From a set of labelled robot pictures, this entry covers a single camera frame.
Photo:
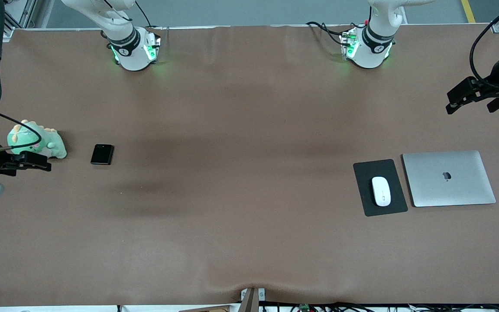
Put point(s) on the white computer mouse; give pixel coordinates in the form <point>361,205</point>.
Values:
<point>381,190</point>

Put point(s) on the dark grey mouse pad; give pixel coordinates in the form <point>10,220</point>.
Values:
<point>362,203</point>

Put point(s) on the brown table cover cloth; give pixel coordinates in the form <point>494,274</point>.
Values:
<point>249,238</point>

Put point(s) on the black phone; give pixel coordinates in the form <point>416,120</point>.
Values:
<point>102,154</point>

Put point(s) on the brown camera mount post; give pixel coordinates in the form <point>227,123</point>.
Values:
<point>249,303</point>

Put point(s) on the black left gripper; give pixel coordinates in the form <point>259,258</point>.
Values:
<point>498,73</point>

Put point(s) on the silver closed laptop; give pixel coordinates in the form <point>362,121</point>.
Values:
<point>448,190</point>

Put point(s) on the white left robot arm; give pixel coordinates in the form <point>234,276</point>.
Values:
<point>375,47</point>

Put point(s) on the green dinosaur plush toy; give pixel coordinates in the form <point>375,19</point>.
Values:
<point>52,147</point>

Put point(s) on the aluminium frame profile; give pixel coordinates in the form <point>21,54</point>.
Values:
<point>24,13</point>

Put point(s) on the green circuit board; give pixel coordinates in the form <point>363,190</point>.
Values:
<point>304,308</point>

